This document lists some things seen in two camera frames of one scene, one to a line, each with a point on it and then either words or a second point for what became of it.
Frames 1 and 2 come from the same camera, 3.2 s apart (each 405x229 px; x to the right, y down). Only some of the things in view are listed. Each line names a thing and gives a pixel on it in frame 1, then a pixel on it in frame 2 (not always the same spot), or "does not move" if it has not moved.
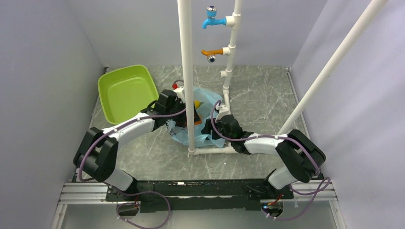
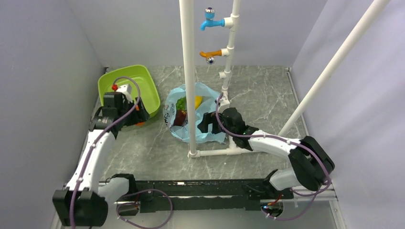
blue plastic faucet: (211, 13) does not move
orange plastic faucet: (211, 54) does not move
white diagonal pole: (372, 11) does not move
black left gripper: (182, 119) → (142, 115)
